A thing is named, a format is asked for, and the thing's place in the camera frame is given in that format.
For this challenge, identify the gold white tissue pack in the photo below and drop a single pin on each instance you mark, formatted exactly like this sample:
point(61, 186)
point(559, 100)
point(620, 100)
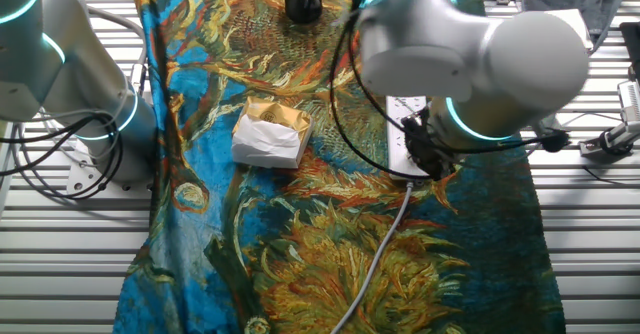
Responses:
point(270, 139)

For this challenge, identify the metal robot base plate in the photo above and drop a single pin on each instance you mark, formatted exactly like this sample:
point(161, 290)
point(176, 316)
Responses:
point(85, 176)

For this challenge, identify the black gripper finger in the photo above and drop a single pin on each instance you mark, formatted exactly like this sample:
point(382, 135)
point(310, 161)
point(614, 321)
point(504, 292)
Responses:
point(445, 168)
point(430, 169)

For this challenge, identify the sunflower painting cloth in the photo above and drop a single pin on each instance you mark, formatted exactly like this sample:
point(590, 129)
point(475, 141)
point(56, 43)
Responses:
point(300, 274)

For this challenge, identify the white box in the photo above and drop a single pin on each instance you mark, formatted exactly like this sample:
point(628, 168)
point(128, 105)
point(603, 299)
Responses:
point(575, 21)

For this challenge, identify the black flat object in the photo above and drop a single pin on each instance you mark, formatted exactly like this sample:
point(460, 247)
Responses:
point(631, 44)

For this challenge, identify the small silver camera on stand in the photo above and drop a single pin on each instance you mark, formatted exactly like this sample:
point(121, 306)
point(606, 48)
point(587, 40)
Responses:
point(627, 104)

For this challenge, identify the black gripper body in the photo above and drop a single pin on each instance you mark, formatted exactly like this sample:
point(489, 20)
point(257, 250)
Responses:
point(420, 139)

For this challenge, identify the white power strip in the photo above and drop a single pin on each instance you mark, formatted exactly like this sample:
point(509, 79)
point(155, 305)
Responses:
point(397, 141)

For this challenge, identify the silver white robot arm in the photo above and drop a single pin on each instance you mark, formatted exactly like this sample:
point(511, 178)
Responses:
point(500, 59)

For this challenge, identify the black pen holder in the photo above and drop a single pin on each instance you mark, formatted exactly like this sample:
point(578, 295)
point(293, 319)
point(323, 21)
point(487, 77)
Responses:
point(302, 6)

